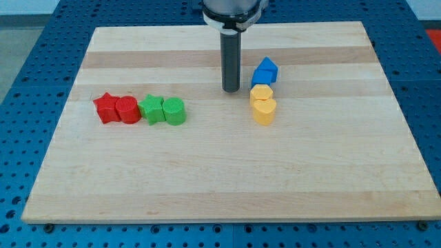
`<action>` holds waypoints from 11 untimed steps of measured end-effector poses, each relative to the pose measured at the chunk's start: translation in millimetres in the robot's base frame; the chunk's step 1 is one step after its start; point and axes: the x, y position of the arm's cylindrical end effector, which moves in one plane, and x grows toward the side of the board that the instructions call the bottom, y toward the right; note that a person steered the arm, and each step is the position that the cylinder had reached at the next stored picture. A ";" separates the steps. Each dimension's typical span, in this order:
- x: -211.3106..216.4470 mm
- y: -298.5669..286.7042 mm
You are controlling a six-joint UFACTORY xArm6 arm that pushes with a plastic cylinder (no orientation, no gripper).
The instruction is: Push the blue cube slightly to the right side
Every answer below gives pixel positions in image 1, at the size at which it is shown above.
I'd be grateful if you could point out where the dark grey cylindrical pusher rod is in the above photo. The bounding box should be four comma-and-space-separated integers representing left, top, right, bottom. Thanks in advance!
220, 33, 241, 93

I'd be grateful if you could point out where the blue cube block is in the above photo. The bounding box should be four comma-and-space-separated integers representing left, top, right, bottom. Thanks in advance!
251, 70, 276, 87

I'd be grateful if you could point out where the blue pentagon block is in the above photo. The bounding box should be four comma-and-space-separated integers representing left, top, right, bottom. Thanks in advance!
257, 56, 278, 83

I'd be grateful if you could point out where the yellow hexagon block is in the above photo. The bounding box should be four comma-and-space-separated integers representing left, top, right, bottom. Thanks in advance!
249, 84, 274, 106

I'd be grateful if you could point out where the yellow heart block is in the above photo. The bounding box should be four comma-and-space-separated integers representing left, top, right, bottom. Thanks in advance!
252, 99, 277, 125

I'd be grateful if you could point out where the green cylinder block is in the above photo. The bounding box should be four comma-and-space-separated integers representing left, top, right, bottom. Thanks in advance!
163, 97, 187, 125

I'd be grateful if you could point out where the green star block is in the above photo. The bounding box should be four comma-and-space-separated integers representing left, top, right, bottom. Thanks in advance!
138, 94, 165, 125

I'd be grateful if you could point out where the red cylinder block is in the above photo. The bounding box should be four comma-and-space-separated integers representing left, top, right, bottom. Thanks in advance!
115, 96, 141, 124

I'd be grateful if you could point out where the red star block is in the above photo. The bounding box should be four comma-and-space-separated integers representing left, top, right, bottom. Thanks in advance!
93, 92, 121, 124

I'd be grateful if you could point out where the light wooden board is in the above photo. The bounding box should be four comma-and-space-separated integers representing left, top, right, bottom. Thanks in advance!
21, 21, 440, 224

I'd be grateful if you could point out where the red object at right edge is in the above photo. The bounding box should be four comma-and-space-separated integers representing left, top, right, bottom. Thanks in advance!
426, 29, 441, 53

